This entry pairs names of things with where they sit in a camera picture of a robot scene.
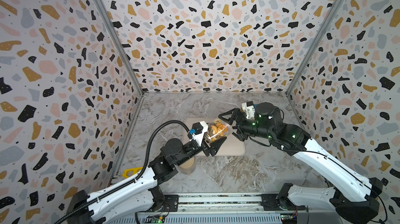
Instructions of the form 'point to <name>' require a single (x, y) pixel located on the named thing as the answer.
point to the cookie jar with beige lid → (188, 166)
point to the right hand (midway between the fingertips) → (222, 123)
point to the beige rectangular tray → (232, 146)
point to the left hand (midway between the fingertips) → (220, 130)
